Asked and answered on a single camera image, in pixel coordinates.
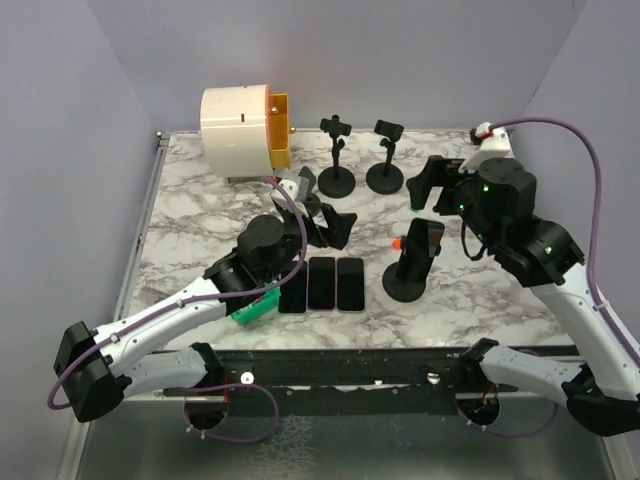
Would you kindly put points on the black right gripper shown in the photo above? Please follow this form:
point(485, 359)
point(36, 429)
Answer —
point(438, 171)

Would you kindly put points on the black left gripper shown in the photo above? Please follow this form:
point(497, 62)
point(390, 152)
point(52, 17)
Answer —
point(339, 226)

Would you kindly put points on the brown round phone stand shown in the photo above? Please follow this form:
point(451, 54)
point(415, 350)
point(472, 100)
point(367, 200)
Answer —
point(311, 197)

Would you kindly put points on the tall black phone stand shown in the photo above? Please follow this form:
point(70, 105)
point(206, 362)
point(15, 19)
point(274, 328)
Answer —
point(386, 178)

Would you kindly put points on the black round-base front stand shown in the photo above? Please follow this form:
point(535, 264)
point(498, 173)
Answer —
point(336, 181)

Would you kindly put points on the purple-edged black phone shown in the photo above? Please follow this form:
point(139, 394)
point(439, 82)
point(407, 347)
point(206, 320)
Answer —
point(350, 285)

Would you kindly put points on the black phone with silver edge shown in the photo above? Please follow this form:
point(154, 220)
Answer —
point(321, 283)

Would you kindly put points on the silver-edged phone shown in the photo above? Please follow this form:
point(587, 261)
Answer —
point(293, 294)

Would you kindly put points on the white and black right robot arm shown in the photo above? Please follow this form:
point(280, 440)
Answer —
point(496, 203)

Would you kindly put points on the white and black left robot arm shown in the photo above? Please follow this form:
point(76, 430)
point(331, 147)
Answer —
point(98, 368)

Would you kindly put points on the green plastic bin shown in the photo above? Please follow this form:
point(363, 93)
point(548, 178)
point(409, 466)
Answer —
point(259, 307)

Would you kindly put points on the white cylindrical drum device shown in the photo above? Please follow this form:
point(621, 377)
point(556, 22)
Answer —
point(234, 129)

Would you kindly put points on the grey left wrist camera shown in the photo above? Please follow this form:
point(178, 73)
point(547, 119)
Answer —
point(296, 187)

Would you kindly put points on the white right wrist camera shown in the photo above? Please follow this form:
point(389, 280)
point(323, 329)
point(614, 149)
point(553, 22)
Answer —
point(492, 143)

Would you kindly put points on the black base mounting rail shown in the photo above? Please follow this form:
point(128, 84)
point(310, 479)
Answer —
point(347, 381)

